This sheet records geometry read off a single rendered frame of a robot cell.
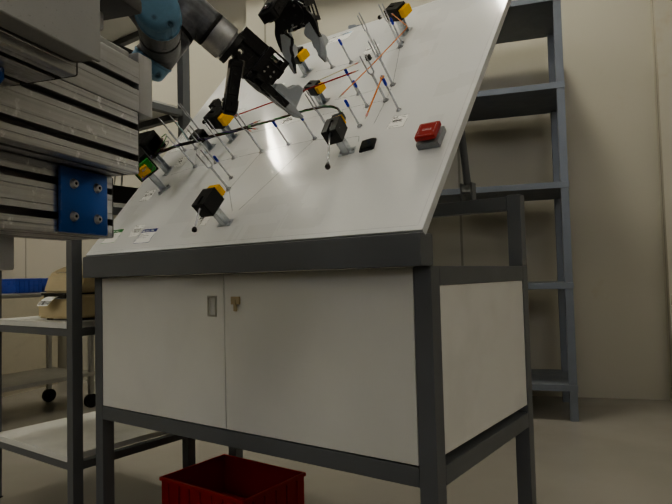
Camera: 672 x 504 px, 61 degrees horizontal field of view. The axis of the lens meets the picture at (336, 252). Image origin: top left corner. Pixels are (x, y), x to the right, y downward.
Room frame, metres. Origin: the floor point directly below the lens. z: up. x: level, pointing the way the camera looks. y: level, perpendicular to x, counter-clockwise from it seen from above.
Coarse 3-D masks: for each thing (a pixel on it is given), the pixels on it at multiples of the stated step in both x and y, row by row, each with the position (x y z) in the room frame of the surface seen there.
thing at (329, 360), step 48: (240, 288) 1.45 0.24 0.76; (288, 288) 1.36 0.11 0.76; (336, 288) 1.27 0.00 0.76; (384, 288) 1.20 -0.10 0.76; (240, 336) 1.45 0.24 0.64; (288, 336) 1.36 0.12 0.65; (336, 336) 1.28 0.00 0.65; (384, 336) 1.20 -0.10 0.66; (240, 384) 1.45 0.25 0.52; (288, 384) 1.36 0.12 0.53; (336, 384) 1.28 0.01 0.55; (384, 384) 1.21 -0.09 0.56; (288, 432) 1.36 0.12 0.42; (336, 432) 1.28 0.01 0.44; (384, 432) 1.21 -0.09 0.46
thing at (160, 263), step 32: (96, 256) 1.75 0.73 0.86; (128, 256) 1.66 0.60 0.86; (160, 256) 1.57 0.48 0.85; (192, 256) 1.49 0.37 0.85; (224, 256) 1.42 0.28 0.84; (256, 256) 1.36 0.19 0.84; (288, 256) 1.30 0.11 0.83; (320, 256) 1.25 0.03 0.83; (352, 256) 1.20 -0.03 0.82; (384, 256) 1.15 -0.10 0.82; (416, 256) 1.11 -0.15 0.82
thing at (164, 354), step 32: (128, 288) 1.72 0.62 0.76; (160, 288) 1.64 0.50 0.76; (192, 288) 1.56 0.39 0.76; (128, 320) 1.73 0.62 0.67; (160, 320) 1.64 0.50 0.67; (192, 320) 1.56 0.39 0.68; (224, 320) 1.49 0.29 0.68; (128, 352) 1.73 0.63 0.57; (160, 352) 1.64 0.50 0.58; (192, 352) 1.56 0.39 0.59; (224, 352) 1.49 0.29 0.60; (128, 384) 1.73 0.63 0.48; (160, 384) 1.64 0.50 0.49; (192, 384) 1.56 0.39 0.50; (224, 384) 1.49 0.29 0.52; (192, 416) 1.56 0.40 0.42; (224, 416) 1.49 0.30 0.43
